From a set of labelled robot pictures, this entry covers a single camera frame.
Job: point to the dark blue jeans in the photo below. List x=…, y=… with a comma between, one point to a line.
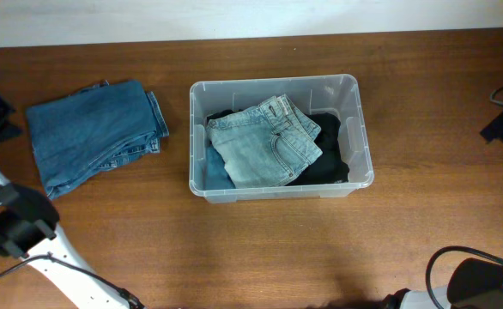
x=98, y=129

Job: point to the black garment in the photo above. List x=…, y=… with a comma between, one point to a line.
x=328, y=168
x=223, y=115

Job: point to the medium blue denim shorts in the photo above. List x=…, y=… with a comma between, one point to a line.
x=216, y=177

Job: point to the light blue jeans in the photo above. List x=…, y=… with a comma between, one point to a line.
x=267, y=145

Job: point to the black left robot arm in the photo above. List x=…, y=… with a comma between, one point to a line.
x=30, y=232

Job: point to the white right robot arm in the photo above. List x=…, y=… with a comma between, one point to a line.
x=477, y=283

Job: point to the clear plastic storage bin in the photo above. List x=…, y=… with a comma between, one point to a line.
x=338, y=95

